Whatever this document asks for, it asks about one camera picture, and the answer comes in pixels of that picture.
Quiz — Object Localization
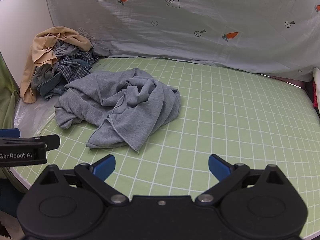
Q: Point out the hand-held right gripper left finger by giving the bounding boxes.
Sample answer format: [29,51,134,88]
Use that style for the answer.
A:
[37,154,130,205]

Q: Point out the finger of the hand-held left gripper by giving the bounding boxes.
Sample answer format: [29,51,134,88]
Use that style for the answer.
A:
[19,134,61,152]
[0,128,21,138]

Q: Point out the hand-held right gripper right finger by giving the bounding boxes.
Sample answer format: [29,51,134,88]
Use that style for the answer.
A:
[195,154,288,205]

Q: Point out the grey pants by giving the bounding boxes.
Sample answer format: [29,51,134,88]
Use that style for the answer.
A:
[54,67,181,152]

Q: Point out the pile of unfolded clothes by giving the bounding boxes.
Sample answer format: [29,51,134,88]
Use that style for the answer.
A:
[19,26,93,103]

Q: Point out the clear plastic sheet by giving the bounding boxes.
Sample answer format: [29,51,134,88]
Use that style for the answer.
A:
[13,97,58,141]

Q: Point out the green cloth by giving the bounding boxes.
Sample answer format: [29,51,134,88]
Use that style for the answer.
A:
[0,52,20,131]

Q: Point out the green grid mat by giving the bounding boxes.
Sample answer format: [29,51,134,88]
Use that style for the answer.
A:
[10,56,320,239]

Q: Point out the denim jeans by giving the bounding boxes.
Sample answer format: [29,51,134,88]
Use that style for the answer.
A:
[37,58,93,101]

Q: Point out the dark grey garment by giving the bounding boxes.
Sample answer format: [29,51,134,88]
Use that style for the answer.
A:
[32,64,60,91]

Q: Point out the blue plaid shirt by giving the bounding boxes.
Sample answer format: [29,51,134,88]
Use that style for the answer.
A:
[53,41,99,83]

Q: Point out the red and black garment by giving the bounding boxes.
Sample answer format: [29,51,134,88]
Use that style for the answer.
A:
[304,79,320,110]

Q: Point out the grey carrot print sheet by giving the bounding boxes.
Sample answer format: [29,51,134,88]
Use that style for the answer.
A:
[45,0,320,83]

